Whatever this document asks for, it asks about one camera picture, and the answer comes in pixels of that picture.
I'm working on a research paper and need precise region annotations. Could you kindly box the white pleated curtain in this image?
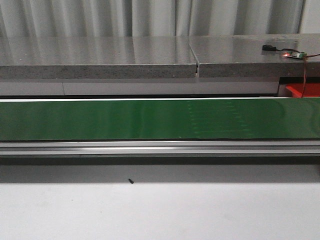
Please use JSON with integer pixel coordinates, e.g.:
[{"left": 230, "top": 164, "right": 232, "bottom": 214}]
[{"left": 0, "top": 0, "right": 320, "bottom": 37}]

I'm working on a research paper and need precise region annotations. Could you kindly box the green conveyor belt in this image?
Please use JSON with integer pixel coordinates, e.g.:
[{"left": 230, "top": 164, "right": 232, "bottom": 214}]
[{"left": 0, "top": 97, "right": 320, "bottom": 141}]

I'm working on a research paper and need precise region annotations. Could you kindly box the black plug connector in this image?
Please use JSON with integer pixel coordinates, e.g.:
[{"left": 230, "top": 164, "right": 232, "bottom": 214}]
[{"left": 262, "top": 44, "right": 277, "bottom": 52}]

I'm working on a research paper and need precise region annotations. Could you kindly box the small green circuit board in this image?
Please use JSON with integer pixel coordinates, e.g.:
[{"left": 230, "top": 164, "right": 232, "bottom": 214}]
[{"left": 282, "top": 51, "right": 307, "bottom": 60}]

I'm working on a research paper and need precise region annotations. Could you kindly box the red plastic tray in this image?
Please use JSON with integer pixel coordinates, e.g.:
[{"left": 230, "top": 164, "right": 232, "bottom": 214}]
[{"left": 285, "top": 83, "right": 320, "bottom": 98}]

